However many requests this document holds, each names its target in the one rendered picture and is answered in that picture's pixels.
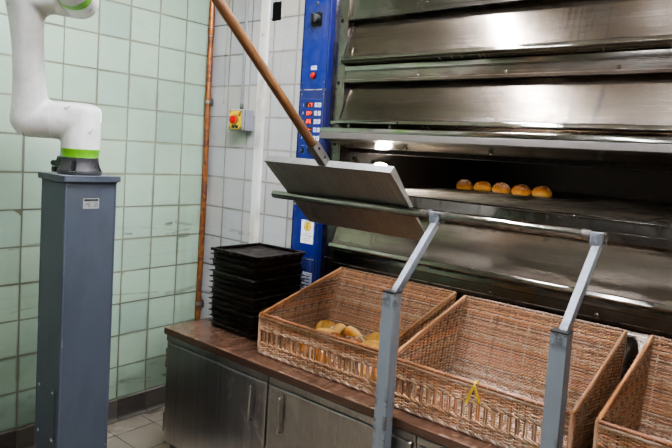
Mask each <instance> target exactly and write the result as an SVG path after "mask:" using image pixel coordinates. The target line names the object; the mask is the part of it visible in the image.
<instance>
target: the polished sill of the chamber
mask: <svg viewBox="0 0 672 448"><path fill-rule="evenodd" d="M408 197H409V199H410V201H411V203H412V205H413V207H414V208H422V209H430V210H438V211H446V212H454V213H462V214H470V215H478V216H486V217H495V218H503V219H511V220H519V221H527V222H535V223H543V224H551V225H559V226H567V227H575V228H583V229H591V230H599V231H607V232H614V233H622V234H630V235H638V236H646V237H654V238H662V239H670V240H672V225H670V224H661V223H652V222H643V221H634V220H625V219H616V218H607V217H598V216H589V215H580V214H571V213H562V212H552V211H543V210H534V209H525V208H516V207H507V206H498V205H489V204H480V203H471V202H462V201H453V200H444V199H435V198H426V197H417V196H408Z"/></svg>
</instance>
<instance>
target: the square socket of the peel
mask: <svg viewBox="0 0 672 448"><path fill-rule="evenodd" d="M307 149H308V150H309V152H310V153H311V155H312V156H313V158H314V159H315V161H316V162H317V164H318V165H321V166H326V165H327V163H328V161H329V160H330V158H329V157H328V155H327V154H326V152H325V150H324V149H323V147H322V146H321V144H320V143H319V141H317V140H316V144H315V145H314V146H312V147H309V146H308V145H307Z"/></svg>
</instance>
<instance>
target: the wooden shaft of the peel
mask: <svg viewBox="0 0 672 448"><path fill-rule="evenodd" d="M211 1H212V2H213V4H214V5H215V7H216V8H217V10H218V11H219V13H220V14H221V16H222V17H223V19H224V20H225V22H226V23H227V25H228V26H229V28H230V29H231V31H232V32H233V34H234V35H235V37H236V38H237V40H238V41H239V43H240V44H241V46H242V47H243V49H244V50H245V52H246V53H247V55H248V57H249V58H250V60H251V61H252V63H253V64H254V66H255V67H256V69H257V70H258V72H259V73H260V75H261V76H262V78H263V79H264V81H265V82H266V84H267V85H268V87H269V88H270V90H271V91H272V93H273V94H274V96H275V97H276V99H277V100H278V102H279V103H280V105H281V106H282V108H283V109H284V111H285V112H286V114H287V115H288V117H289V118H290V120H291V121H292V123H293V124H294V126H295V127H296V129H297V130H298V132H299V133H300V135H301V136H302V138H303V139H304V141H305V142H306V144H307V145H308V146H309V147H312V146H314V145H315V144H316V140H315V139H314V137H313V136H312V134H311V133H310V131H309V130H308V128H307V127H306V125H305V123H304V122H303V120H302V119H301V117H300V116H299V114H298V113H297V111H296V110H295V108H294V107H293V105H292V103H291V102H290V100H289V99H288V97H287V96H286V94H285V93H284V91H283V90H282V88H281V86H280V85H279V83H278V82H277V80H276V79H275V77H274V76H273V74H272V73H271V71H270V70H269V68H268V66H267V65H266V63H265V62H264V60H263V59H262V57H261V56H260V54H259V53H258V51H257V49H256V48H255V46H254V45H253V43H252V42H251V40H250V39H249V37H248V36H247V34H246V33H245V31H244V29H243V28H242V26H241V25H240V23H239V22H238V20H237V19H236V17H235V16H234V14H233V13H232V11H231V9H230V8H229V6H228V5H227V3H226V2H225V0H211Z"/></svg>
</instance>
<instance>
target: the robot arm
mask: <svg viewBox="0 0 672 448"><path fill-rule="evenodd" d="M5 3H6V9H7V14H8V20H9V28H10V36H11V48H12V95H11V107H10V116H9V119H10V123H11V126H12V127H13V129H14V130H15V131H16V132H17V133H19V134H21V135H23V136H26V137H36V138H53V139H59V140H60V142H61V144H60V149H61V153H62V156H60V155H59V156H57V159H56V160H51V162H50V163H51V165H53V166H52V167H51V171H52V172H57V174H65V175H82V176H101V175H102V170H101V168H100V165H99V153H100V144H101V110H100V109H99V108H98V107H96V106H94V105H90V104H86V103H75V102H61V101H52V100H50V99H49V98H48V94H47V87H46V77H45V63H44V27H45V19H46V18H47V17H48V16H49V15H60V16H65V17H70V18H75V19H87V18H90V17H92V16H93V15H94V14H95V13H96V12H97V10H98V7H99V0H5Z"/></svg>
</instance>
